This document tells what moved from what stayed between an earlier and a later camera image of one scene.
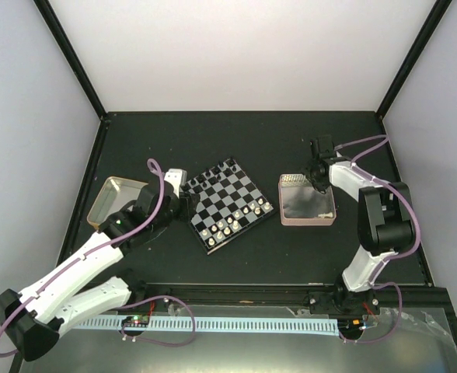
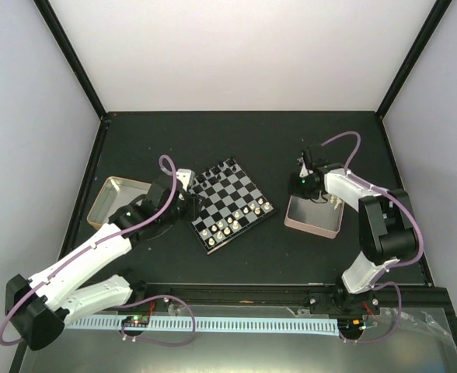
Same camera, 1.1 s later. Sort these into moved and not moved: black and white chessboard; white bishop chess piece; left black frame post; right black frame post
Moved: white bishop chess piece
Not moved: right black frame post; left black frame post; black and white chessboard
